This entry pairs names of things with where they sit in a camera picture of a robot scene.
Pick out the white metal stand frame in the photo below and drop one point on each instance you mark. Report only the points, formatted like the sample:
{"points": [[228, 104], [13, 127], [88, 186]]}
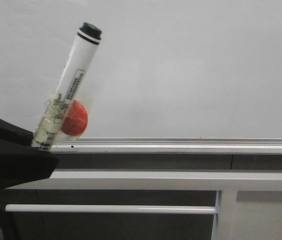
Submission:
{"points": [[249, 204]]}

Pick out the white horizontal stand rod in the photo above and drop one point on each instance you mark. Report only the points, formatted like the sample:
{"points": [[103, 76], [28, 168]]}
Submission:
{"points": [[151, 209]]}

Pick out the white whiteboard marker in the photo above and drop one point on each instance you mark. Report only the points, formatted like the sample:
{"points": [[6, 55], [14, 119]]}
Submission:
{"points": [[86, 42]]}

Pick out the red round magnet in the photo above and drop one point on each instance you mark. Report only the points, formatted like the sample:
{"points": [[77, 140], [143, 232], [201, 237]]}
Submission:
{"points": [[76, 120]]}

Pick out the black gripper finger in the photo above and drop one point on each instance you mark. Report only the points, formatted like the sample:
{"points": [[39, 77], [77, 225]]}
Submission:
{"points": [[21, 164], [15, 134]]}

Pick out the whiteboard with aluminium frame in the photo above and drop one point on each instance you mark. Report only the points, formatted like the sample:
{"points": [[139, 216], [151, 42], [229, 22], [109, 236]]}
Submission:
{"points": [[168, 75]]}

